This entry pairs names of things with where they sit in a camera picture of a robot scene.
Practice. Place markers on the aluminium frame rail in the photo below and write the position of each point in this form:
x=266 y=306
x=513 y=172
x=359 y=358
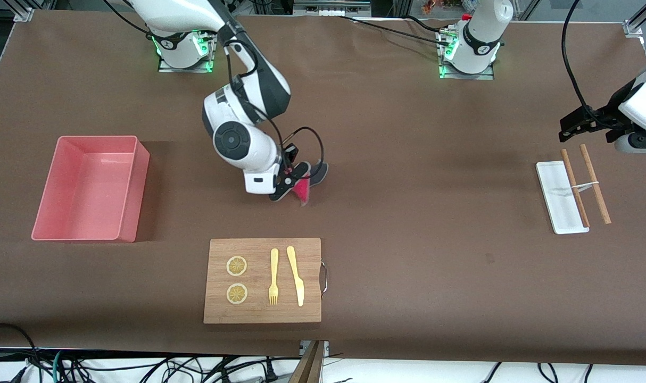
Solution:
x=331 y=6

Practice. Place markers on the metal table corner bracket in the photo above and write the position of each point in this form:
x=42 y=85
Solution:
x=632 y=26

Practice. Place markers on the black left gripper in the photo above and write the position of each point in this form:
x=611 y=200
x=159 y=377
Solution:
x=604 y=115

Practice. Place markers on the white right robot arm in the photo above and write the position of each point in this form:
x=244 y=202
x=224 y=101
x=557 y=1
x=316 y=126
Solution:
x=248 y=143

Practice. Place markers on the wooden cutting board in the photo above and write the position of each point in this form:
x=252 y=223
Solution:
x=262 y=314

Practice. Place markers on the toy lemon slice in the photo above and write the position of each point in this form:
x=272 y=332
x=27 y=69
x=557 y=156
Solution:
x=237 y=293
x=237 y=266

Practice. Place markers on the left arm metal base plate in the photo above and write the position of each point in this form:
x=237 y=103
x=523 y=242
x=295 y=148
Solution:
x=466 y=76

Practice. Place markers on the brown wooden post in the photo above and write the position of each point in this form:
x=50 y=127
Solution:
x=308 y=367

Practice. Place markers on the white band around sticks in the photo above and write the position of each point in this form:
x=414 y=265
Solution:
x=586 y=185

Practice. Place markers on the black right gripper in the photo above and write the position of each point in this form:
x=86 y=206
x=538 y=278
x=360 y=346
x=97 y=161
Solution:
x=290 y=155

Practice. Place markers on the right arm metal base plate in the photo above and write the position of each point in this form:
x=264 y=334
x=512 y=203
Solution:
x=184 y=69

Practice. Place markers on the pink plastic bin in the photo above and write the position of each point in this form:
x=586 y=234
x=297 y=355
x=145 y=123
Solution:
x=89 y=197

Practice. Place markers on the white rectangular tray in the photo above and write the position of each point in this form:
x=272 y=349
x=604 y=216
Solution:
x=554 y=197

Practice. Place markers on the black power plug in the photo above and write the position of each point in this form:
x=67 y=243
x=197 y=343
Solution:
x=270 y=374

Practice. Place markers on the yellow plastic knife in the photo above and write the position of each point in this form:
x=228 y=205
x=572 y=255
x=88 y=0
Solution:
x=296 y=274

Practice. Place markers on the yellow plastic fork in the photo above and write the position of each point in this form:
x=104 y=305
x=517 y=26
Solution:
x=274 y=266

